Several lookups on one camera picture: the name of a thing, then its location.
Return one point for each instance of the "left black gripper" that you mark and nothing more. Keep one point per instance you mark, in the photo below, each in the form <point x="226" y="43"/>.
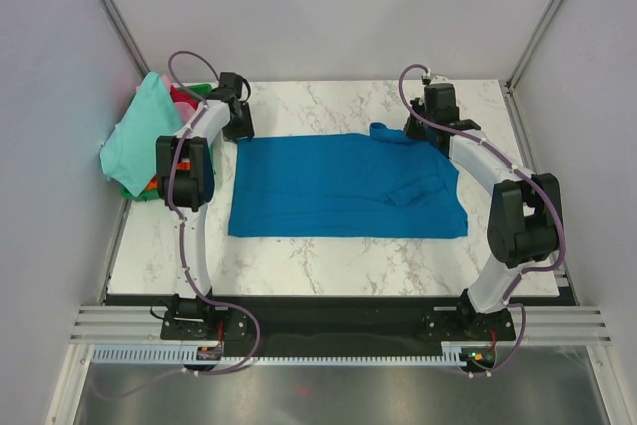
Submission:
<point x="247" y="131"/>

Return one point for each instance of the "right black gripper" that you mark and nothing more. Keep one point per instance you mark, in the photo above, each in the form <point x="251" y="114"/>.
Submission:
<point x="410" y="130"/>

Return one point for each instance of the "blue t shirt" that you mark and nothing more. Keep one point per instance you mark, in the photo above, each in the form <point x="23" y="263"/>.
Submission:
<point x="375" y="185"/>

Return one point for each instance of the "teal t shirt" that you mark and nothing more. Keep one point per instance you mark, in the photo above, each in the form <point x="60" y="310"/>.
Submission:
<point x="129" y="155"/>

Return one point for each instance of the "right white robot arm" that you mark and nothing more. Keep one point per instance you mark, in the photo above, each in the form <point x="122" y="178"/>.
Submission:
<point x="525" y="219"/>

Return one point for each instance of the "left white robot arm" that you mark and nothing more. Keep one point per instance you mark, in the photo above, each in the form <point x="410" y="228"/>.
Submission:
<point x="186" y="180"/>

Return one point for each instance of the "pink t shirt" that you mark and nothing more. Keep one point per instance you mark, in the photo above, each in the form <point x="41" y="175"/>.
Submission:
<point x="185" y="104"/>

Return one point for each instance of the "dark red t shirt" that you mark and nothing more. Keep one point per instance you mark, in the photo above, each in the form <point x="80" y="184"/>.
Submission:
<point x="192" y="96"/>

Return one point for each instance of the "orange t shirt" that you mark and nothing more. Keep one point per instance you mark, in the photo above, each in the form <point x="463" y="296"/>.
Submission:
<point x="183" y="165"/>

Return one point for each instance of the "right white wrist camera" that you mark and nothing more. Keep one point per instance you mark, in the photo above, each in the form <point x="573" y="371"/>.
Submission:
<point x="428" y="78"/>

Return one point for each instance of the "left aluminium frame post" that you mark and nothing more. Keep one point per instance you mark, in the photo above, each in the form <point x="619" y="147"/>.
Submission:
<point x="125" y="35"/>

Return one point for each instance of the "aluminium frame post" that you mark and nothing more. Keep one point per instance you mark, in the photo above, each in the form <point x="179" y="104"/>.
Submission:
<point x="125" y="35"/>
<point x="540" y="30"/>

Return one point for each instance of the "right aluminium frame post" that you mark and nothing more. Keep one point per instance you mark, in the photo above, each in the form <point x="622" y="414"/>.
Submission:
<point x="540" y="30"/>

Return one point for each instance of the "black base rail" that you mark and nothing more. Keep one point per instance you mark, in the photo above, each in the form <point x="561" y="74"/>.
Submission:
<point x="263" y="325"/>

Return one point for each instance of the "aluminium front rail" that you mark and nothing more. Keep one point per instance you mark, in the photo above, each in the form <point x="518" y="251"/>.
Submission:
<point x="545" y="325"/>

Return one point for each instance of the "white slotted cable duct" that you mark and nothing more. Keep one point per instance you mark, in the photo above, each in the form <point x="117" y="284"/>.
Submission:
<point x="194" y="355"/>

